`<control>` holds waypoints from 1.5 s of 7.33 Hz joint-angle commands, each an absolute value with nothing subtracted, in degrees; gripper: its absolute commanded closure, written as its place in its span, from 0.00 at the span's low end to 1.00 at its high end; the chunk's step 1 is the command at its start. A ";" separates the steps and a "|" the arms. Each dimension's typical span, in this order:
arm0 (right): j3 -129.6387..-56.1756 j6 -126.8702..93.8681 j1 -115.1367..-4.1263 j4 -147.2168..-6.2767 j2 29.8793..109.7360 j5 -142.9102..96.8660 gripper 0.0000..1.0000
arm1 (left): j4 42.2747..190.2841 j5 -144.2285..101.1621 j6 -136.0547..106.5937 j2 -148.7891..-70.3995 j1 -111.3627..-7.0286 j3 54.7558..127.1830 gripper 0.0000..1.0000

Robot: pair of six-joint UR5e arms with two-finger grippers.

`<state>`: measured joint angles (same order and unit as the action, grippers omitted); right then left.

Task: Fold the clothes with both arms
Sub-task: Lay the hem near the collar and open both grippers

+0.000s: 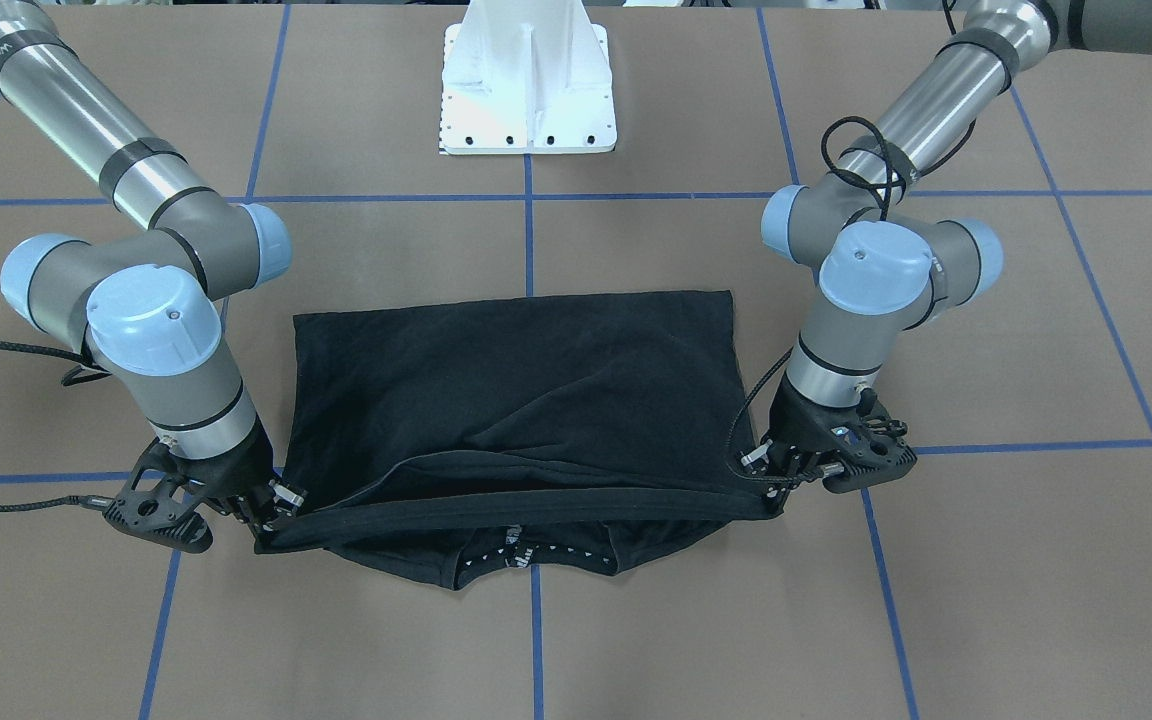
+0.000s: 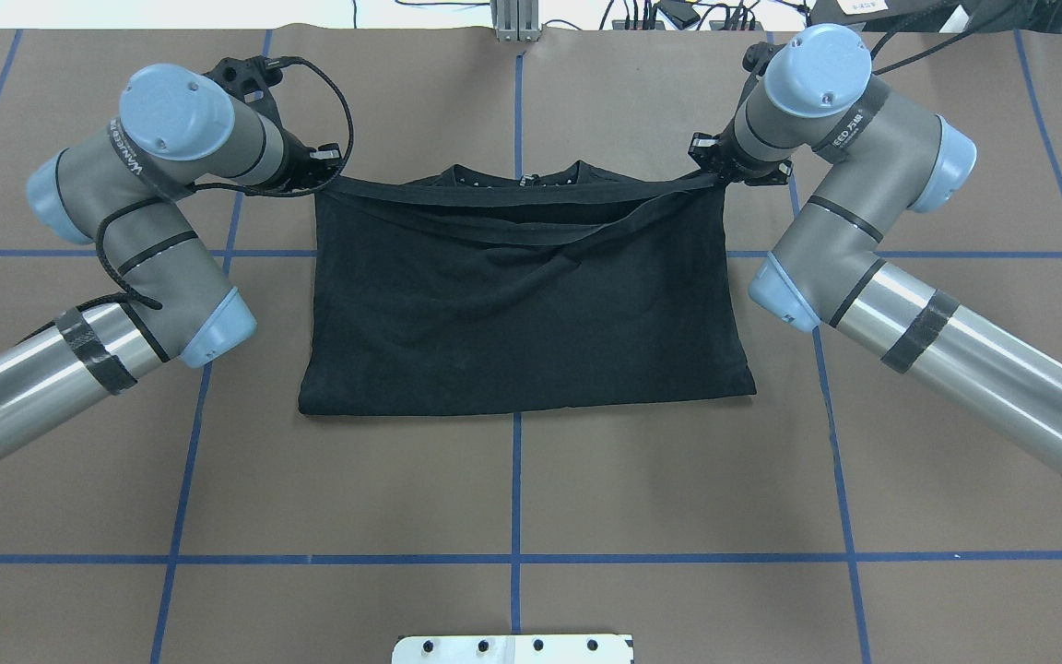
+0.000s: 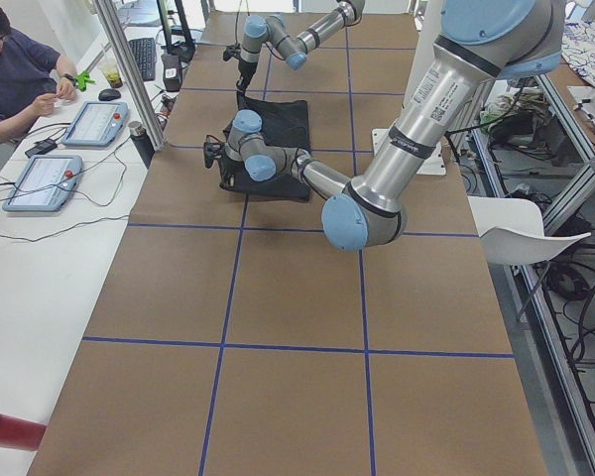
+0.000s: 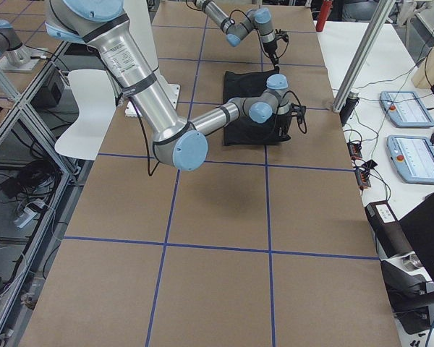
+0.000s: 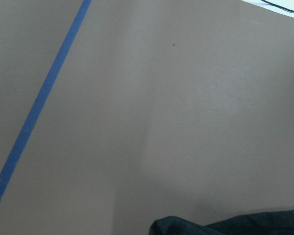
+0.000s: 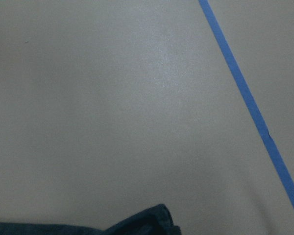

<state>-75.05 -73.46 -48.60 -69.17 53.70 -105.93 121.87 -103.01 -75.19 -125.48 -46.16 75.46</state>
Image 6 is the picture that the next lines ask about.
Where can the brown table mat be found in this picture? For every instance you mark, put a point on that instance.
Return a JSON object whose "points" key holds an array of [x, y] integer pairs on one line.
{"points": [[109, 107]]}

